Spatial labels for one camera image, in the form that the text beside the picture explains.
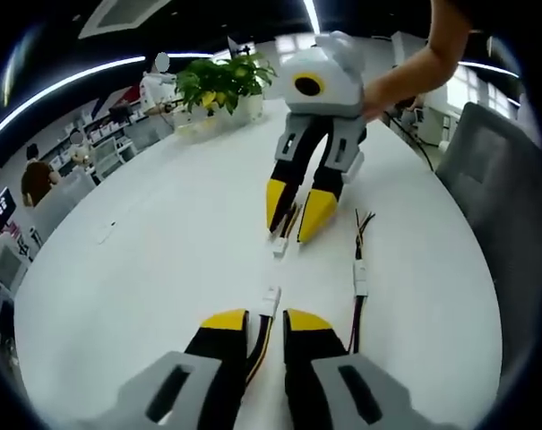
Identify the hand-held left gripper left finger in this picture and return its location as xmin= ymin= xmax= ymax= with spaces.
xmin=116 ymin=307 xmax=251 ymax=429

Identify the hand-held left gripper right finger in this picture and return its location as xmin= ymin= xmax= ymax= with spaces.
xmin=281 ymin=307 xmax=417 ymax=430

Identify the JST connector plug with wires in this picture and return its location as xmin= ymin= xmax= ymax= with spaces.
xmin=351 ymin=207 xmax=378 ymax=282
xmin=269 ymin=202 xmax=304 ymax=259

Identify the white JST socket with wires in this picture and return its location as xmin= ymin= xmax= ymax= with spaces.
xmin=245 ymin=285 xmax=282 ymax=389
xmin=347 ymin=275 xmax=371 ymax=356

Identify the white plant pot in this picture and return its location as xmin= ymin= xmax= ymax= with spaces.
xmin=174 ymin=93 xmax=266 ymax=143

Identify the green potted plant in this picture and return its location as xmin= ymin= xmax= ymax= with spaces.
xmin=176 ymin=52 xmax=280 ymax=116

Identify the dark grey mesh chair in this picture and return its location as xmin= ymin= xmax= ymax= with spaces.
xmin=434 ymin=101 xmax=542 ymax=254

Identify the small white item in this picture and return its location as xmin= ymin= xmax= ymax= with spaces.
xmin=95 ymin=220 xmax=118 ymax=245

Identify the white office chair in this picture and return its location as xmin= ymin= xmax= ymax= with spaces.
xmin=92 ymin=136 xmax=123 ymax=181

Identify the white storage shelf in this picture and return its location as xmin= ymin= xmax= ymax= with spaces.
xmin=50 ymin=101 xmax=142 ymax=159

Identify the grey office chair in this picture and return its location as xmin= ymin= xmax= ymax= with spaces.
xmin=32 ymin=172 xmax=97 ymax=235

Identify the red computer monitor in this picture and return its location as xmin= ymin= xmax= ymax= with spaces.
xmin=0 ymin=187 xmax=19 ymax=223

